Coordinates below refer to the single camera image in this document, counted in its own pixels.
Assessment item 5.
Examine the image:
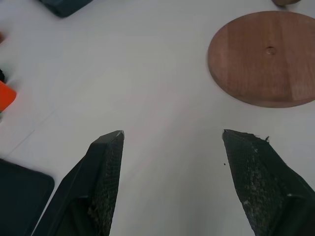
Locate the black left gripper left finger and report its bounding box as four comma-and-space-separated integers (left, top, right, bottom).
31, 130, 125, 236

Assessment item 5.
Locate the small wooden piece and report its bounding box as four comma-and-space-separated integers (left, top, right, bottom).
271, 0, 302, 7

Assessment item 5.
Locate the round wooden disc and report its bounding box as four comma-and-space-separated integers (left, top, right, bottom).
207, 10, 315, 108

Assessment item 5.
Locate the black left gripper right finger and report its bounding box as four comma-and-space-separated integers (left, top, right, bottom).
222, 129, 315, 236

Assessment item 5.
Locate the dark teal tray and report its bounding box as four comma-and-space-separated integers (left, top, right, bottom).
0, 158, 55, 236

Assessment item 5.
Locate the orange block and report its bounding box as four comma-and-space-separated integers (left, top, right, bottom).
0, 80, 17, 112

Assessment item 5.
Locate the dark teal box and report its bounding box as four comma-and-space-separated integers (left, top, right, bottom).
39, 0, 92, 18

